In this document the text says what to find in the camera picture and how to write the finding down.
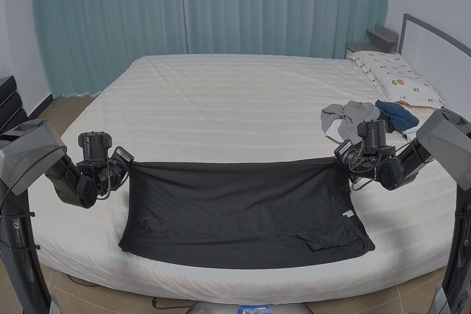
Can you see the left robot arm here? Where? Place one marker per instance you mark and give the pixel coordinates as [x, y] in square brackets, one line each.
[29, 154]

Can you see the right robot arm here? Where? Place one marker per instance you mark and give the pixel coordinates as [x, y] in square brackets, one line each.
[438, 132]

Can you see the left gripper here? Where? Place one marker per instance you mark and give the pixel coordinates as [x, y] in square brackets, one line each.
[122, 159]

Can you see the bed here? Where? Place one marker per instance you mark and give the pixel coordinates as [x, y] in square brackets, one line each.
[220, 102]

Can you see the pile of clothes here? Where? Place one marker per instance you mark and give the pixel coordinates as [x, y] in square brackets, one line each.
[353, 113]

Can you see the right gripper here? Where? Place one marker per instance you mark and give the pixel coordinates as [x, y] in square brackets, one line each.
[346, 152]

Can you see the black chest of drawers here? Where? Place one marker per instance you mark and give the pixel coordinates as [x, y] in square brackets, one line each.
[11, 102]

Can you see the grey bedside table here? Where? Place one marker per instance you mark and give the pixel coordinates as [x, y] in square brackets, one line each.
[381, 33]

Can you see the black T-shirt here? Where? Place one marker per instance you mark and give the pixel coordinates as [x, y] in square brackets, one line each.
[239, 213]

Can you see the white printed pillow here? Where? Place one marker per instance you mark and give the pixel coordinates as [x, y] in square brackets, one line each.
[397, 75]

